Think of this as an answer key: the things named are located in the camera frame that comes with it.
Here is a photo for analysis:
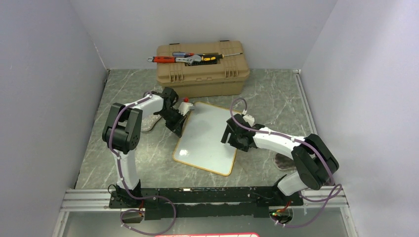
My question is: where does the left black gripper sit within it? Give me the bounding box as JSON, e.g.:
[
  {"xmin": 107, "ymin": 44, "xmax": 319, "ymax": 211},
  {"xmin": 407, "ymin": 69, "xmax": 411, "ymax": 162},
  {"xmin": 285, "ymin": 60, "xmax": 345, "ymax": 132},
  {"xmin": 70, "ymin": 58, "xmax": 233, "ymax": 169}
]
[{"xmin": 158, "ymin": 109, "xmax": 188, "ymax": 139}]

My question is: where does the yellow framed whiteboard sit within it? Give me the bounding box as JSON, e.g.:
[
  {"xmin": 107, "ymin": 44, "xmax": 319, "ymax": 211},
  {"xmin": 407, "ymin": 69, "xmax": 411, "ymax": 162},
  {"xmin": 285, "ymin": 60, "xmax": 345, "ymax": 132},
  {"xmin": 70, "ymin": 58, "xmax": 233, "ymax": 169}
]
[{"xmin": 172, "ymin": 102, "xmax": 237, "ymax": 176}]

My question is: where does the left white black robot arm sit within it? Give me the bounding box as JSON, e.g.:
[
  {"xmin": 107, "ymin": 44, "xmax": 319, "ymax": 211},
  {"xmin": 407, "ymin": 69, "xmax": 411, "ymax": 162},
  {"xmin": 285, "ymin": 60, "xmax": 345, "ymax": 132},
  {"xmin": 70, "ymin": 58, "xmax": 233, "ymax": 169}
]
[{"xmin": 102, "ymin": 87, "xmax": 194, "ymax": 207}]

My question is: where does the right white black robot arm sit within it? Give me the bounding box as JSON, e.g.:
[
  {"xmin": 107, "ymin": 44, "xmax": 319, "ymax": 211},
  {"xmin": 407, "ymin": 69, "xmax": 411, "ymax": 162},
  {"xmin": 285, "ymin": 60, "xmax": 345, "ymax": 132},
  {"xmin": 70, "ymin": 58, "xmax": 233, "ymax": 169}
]
[{"xmin": 221, "ymin": 114, "xmax": 339, "ymax": 205}]

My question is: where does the grey scrubbing pad left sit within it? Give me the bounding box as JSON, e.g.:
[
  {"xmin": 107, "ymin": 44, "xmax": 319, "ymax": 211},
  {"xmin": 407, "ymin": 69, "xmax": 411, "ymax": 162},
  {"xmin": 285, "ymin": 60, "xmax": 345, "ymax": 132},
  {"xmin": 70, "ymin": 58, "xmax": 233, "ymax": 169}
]
[{"xmin": 141, "ymin": 115, "xmax": 162, "ymax": 133}]

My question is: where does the dark brown scrubbing pad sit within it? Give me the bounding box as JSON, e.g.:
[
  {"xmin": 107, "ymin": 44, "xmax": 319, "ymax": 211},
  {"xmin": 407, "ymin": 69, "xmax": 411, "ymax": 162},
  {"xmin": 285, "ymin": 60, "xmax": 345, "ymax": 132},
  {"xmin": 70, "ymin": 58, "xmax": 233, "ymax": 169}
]
[{"xmin": 274, "ymin": 153, "xmax": 296, "ymax": 171}]

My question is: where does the tan plastic toolbox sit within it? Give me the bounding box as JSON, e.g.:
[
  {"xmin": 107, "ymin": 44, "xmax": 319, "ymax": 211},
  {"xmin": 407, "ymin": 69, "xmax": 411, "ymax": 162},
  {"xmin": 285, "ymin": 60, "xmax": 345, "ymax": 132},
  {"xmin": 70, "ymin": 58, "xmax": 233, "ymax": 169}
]
[{"xmin": 156, "ymin": 40, "xmax": 250, "ymax": 98}]

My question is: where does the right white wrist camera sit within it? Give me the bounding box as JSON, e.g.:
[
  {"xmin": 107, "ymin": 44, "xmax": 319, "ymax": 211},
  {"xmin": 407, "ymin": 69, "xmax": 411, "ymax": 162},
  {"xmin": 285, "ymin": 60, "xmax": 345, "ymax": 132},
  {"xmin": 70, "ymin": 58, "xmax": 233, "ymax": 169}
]
[{"xmin": 243, "ymin": 115, "xmax": 255, "ymax": 127}]

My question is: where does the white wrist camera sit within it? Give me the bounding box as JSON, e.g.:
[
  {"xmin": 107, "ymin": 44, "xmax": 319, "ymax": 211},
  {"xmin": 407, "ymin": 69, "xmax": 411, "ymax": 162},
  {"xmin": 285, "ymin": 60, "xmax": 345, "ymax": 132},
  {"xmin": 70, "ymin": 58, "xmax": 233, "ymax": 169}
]
[
  {"xmin": 178, "ymin": 97, "xmax": 194, "ymax": 116},
  {"xmin": 243, "ymin": 115, "xmax": 255, "ymax": 127}
]

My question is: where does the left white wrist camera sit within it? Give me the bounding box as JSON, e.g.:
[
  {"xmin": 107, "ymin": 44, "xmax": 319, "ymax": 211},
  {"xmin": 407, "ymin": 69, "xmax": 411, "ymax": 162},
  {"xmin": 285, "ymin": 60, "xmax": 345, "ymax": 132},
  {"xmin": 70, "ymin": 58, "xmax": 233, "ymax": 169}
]
[{"xmin": 178, "ymin": 97, "xmax": 194, "ymax": 116}]

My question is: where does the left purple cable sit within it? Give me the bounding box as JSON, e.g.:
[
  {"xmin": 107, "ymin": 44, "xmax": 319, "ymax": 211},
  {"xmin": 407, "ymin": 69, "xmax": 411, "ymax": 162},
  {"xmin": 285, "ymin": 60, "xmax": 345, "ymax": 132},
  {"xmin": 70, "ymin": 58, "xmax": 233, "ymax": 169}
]
[{"xmin": 108, "ymin": 91, "xmax": 177, "ymax": 236}]

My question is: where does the red handled adjustable wrench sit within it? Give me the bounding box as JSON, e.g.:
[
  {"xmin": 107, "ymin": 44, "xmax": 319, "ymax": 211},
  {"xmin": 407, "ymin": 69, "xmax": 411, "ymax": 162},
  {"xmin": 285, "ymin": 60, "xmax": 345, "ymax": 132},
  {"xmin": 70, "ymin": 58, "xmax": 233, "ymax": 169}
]
[{"xmin": 147, "ymin": 55, "xmax": 202, "ymax": 65}]

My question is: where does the blue red handled screwdriver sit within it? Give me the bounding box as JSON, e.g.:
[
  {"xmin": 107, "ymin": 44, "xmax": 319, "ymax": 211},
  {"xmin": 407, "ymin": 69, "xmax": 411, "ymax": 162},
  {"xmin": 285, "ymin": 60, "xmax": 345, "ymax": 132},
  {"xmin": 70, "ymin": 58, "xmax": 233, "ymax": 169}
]
[{"xmin": 172, "ymin": 51, "xmax": 204, "ymax": 57}]

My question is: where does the black aluminium base frame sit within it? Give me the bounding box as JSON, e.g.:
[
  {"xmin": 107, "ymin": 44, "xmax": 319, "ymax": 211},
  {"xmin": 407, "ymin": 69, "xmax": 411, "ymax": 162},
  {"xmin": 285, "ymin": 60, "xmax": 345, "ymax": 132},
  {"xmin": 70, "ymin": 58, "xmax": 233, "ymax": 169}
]
[{"xmin": 60, "ymin": 186, "xmax": 349, "ymax": 220}]

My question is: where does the yellow black handled screwdriver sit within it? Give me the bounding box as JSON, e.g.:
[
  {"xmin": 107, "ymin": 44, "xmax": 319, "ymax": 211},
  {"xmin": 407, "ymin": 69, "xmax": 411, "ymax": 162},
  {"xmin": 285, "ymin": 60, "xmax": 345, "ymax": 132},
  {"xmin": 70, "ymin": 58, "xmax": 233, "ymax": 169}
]
[{"xmin": 201, "ymin": 52, "xmax": 243, "ymax": 62}]

